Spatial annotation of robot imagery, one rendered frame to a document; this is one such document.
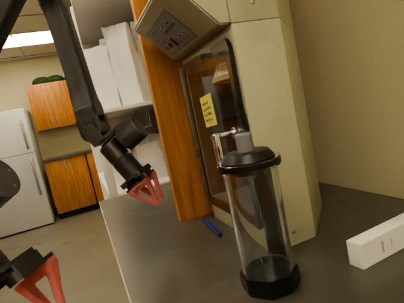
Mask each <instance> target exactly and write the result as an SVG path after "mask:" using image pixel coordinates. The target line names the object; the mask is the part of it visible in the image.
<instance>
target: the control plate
mask: <svg viewBox="0 0 404 303"><path fill-rule="evenodd" d="M165 21H167V22H168V23H169V25H167V24H166V23H165ZM161 27H163V29H164V30H162V29H161ZM181 31H183V32H185V33H184V34H181V33H182V32H181ZM178 34H180V35H181V37H178ZM146 36H147V37H149V38H150V39H152V40H153V41H154V42H155V43H157V44H158V45H159V46H161V47H162V48H164V49H165V50H166V51H167V52H169V53H170V54H171V55H172V56H174V55H175V54H176V53H178V52H179V51H180V50H181V49H183V48H184V47H185V46H186V45H187V44H188V43H190V42H191V41H192V40H193V39H194V38H196V37H197V35H196V34H195V33H193V32H192V31H191V30H190V29H189V28H187V27H186V26H185V25H184V24H182V23H181V22H180V21H179V20H177V19H176V18H175V17H174V16H172V15H171V14H170V13H169V12H167V11H166V10H165V9H164V10H163V12H162V13H161V15H160V16H159V17H158V19H157V21H156V22H155V24H154V25H153V26H152V28H151V29H150V31H149V32H148V33H147V35H146ZM175 37H177V38H178V40H175V39H176V38H175ZM170 38H172V39H173V40H175V41H176V42H177V43H178V44H179V45H178V46H176V45H175V44H174V43H173V42H171V41H170ZM168 43H170V44H172V45H173V47H172V48H171V47H169V46H168ZM166 47H168V48H169V50H168V49H167V48H166Z"/></svg>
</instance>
